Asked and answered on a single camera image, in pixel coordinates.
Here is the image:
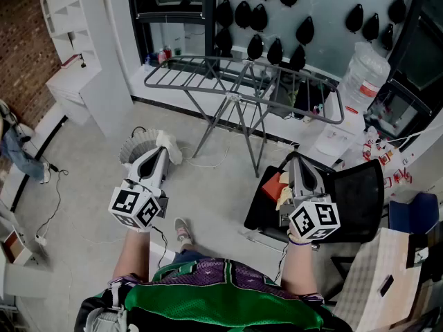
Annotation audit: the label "white open box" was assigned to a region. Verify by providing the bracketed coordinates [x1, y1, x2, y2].
[0, 230, 32, 266]

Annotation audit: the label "person's left shoe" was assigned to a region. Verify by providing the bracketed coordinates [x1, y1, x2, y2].
[174, 217, 193, 245]

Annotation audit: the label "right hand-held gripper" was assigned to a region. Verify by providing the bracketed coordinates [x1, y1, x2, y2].
[279, 154, 342, 243]

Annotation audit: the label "green purple mesh jersey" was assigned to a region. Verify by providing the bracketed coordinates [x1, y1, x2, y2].
[74, 257, 350, 332]

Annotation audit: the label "black bag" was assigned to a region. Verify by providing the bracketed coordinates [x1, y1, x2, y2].
[276, 77, 329, 120]

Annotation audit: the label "black phone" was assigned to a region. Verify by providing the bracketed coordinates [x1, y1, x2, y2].
[379, 274, 395, 297]

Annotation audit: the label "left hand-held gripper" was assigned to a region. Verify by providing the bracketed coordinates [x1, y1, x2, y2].
[109, 147, 170, 233]

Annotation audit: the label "white floor cable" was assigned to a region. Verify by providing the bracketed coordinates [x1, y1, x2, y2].
[179, 147, 231, 168]

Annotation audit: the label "light wooden table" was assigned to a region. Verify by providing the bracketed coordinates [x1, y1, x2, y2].
[332, 227, 430, 332]

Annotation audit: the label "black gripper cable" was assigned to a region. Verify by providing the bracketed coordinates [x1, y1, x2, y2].
[152, 225, 170, 273]

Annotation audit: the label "pile of red white packets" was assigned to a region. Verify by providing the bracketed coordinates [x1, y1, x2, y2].
[361, 135, 415, 186]

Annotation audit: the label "white shelf unit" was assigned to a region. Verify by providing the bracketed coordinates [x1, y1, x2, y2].
[39, 0, 134, 140]

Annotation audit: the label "grey harness strap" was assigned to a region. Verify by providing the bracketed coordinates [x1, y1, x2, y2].
[84, 306, 129, 332]

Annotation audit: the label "grey metal drying rack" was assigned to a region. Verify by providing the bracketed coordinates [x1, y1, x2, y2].
[143, 55, 346, 178]

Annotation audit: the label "yellow crumpled cloth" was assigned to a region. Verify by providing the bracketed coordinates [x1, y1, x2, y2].
[275, 171, 295, 210]

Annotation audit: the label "person's left forearm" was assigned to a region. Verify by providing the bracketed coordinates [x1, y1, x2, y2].
[112, 228, 153, 283]

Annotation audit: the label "red flat box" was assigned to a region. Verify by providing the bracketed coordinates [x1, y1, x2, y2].
[261, 173, 290, 203]

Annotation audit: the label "black window frame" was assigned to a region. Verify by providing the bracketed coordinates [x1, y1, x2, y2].
[126, 0, 217, 79]

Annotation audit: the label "black office chair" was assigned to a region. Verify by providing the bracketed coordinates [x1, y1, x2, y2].
[244, 157, 386, 245]

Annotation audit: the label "white ribbed laundry basket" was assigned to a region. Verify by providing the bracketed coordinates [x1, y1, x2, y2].
[118, 128, 174, 167]

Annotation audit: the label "large clear water bottle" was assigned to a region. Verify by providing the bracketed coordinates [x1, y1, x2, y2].
[337, 41, 391, 112]

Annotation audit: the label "red book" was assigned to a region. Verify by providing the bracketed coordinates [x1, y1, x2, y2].
[60, 54, 82, 69]

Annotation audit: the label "blue chair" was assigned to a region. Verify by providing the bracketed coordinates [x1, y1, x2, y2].
[388, 192, 440, 234]

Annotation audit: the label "dark blue shorts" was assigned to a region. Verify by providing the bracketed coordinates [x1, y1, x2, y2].
[171, 249, 208, 266]

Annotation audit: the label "cream beaded bracelet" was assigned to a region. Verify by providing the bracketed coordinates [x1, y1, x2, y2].
[287, 229, 312, 246]

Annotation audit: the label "person's right forearm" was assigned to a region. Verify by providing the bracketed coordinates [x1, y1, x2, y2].
[280, 235, 325, 299]

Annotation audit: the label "black framed cabinet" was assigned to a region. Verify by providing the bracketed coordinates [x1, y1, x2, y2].
[365, 79, 434, 140]

